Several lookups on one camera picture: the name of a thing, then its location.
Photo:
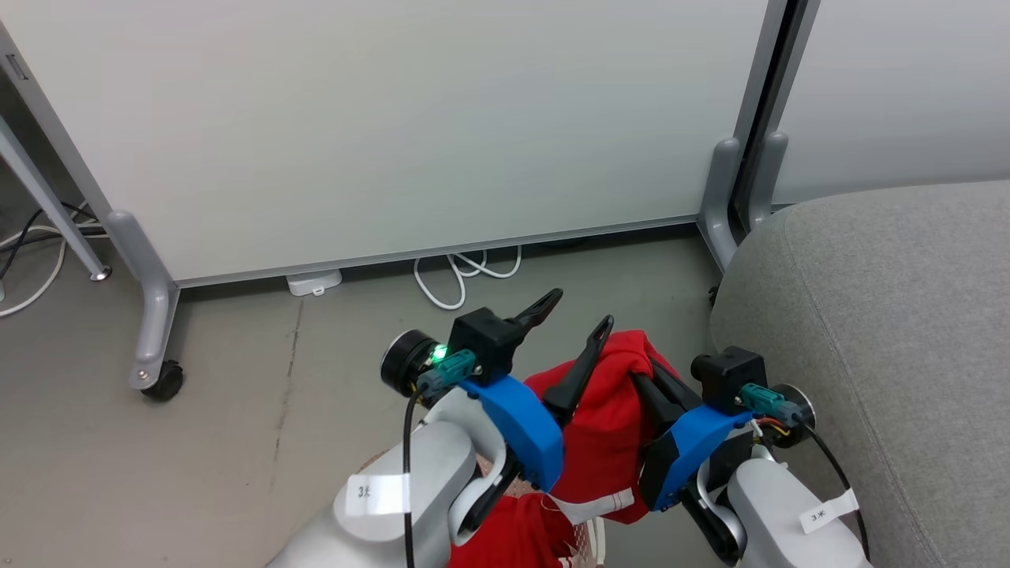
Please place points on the red clothing with white trim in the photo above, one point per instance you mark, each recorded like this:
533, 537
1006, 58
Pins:
607, 434

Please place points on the grey metal table leg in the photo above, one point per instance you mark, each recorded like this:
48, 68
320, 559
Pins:
47, 201

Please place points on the cream perforated laundry basket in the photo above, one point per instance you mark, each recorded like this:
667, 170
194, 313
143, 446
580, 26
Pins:
589, 544

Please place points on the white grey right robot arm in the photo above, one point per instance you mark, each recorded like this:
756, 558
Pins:
773, 505

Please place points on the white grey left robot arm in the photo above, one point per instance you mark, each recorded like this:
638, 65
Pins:
442, 461

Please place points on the narrow white partition panel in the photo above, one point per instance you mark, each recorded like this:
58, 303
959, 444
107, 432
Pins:
899, 87

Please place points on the grey fabric sofa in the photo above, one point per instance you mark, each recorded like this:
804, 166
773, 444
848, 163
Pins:
884, 355

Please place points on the white paper label tag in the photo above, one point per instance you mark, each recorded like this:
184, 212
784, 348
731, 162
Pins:
827, 513
379, 493

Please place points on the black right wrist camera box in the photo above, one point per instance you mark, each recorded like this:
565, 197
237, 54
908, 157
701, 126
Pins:
726, 377

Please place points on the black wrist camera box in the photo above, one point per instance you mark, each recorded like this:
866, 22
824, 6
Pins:
726, 377
485, 339

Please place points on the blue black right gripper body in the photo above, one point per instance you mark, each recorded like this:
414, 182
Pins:
694, 442

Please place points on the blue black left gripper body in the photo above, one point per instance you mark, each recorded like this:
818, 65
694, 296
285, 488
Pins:
521, 426

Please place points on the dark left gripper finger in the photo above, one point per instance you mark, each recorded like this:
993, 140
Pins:
580, 375
540, 304

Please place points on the white power adapter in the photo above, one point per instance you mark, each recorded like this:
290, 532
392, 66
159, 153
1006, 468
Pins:
314, 282

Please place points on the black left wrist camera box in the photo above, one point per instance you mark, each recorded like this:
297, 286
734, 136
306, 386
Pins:
485, 339

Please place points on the grey partition foot with caster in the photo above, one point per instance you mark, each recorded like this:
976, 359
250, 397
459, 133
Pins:
154, 308

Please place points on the large white partition panel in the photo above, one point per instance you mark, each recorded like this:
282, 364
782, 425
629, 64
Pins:
394, 126

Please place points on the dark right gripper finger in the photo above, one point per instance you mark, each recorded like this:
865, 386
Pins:
659, 410
678, 386

